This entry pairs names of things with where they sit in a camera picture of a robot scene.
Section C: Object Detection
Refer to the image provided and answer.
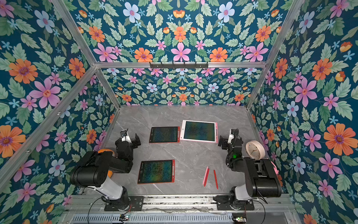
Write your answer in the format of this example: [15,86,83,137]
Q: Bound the aluminium mounting rail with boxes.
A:
[65,194,296,213]

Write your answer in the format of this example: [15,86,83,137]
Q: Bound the red stylus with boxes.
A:
[213,170,219,190]

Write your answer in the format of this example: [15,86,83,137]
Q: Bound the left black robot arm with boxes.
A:
[70,130,141,207]

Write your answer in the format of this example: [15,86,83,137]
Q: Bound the pink stylus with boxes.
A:
[203,167,210,187]

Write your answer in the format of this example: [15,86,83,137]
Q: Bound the cream round clock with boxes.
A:
[245,140,266,160]

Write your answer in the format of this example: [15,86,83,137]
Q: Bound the pink white writing tablet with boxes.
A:
[180,120,219,143]

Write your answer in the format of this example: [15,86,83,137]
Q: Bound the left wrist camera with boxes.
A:
[120,129,132,143]

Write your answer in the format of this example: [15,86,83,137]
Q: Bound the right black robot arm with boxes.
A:
[218,131,282,207]

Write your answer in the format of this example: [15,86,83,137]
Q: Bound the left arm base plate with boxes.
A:
[104,196,144,211]

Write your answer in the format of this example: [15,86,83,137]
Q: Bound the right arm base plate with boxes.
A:
[213,195,255,211]

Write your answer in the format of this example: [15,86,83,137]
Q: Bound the red writing tablet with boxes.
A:
[149,127,180,143]
[138,160,175,184]

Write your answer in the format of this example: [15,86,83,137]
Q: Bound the black hook rack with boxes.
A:
[149,62,209,69]

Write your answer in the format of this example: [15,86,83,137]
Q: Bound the pink alarm clock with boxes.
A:
[271,162,279,177]

